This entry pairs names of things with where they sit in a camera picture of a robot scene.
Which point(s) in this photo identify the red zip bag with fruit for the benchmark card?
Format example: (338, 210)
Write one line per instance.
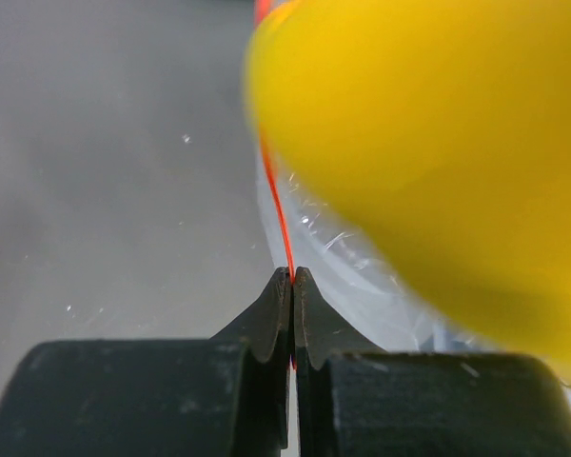
(323, 257)

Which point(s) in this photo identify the fake banana bunch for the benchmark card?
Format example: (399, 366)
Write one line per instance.
(433, 143)

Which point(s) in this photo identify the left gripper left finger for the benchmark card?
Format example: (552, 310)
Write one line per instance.
(222, 396)

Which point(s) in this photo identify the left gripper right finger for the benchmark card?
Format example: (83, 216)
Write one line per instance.
(355, 399)

